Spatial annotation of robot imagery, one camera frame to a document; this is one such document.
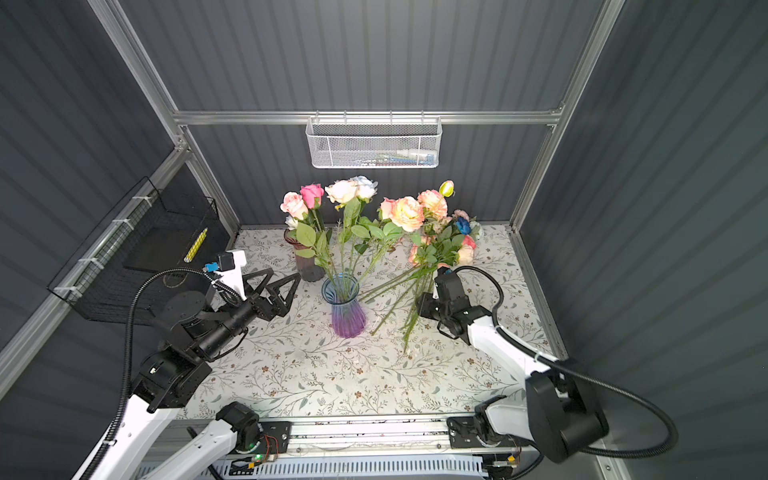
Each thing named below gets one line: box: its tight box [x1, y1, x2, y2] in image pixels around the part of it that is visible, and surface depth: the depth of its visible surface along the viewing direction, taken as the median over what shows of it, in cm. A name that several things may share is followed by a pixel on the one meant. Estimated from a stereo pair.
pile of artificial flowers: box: [358, 181, 484, 352], surface depth 103 cm
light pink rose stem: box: [358, 198, 403, 283], surface depth 64 cm
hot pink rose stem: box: [295, 184, 337, 280], surface depth 71 cm
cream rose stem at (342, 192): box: [325, 179, 359, 299], surface depth 69 cm
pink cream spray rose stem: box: [280, 191, 337, 282], surface depth 69 cm
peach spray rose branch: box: [386, 180, 457, 349], surface depth 65 cm
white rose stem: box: [351, 174, 379, 209], surface depth 72 cm
